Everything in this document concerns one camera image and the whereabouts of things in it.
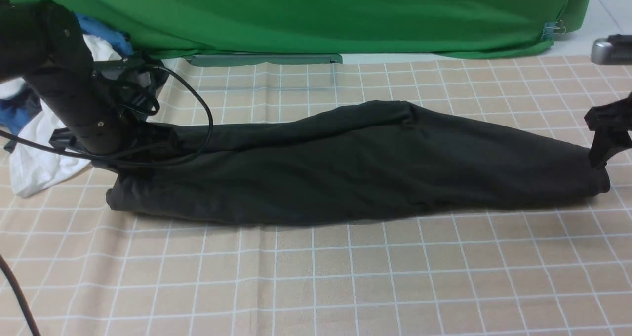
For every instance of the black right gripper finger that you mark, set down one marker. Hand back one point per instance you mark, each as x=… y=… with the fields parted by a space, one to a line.
x=611 y=124

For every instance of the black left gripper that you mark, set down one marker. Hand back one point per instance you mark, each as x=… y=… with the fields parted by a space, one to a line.
x=105 y=110

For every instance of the white crumpled shirt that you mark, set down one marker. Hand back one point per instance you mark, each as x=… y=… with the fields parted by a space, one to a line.
x=33 y=170

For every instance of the dark green crumpled shirt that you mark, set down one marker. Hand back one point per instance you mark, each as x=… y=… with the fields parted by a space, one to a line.
x=36 y=74

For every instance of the beige checkered tablecloth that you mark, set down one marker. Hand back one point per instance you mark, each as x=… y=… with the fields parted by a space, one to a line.
x=89 y=271

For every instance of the blue binder clip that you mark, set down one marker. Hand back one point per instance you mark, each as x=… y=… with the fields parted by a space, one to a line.
x=551 y=29

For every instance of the blue crumpled garment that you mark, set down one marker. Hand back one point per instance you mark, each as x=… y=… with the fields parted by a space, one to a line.
x=19 y=105

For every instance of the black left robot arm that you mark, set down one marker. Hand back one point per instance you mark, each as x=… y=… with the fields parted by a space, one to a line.
x=32 y=29

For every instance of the green backdrop cloth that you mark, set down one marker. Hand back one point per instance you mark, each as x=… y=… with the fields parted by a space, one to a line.
x=464 y=29

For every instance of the dark gray long-sleeve shirt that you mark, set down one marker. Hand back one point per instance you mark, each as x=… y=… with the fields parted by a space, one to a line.
x=379 y=160

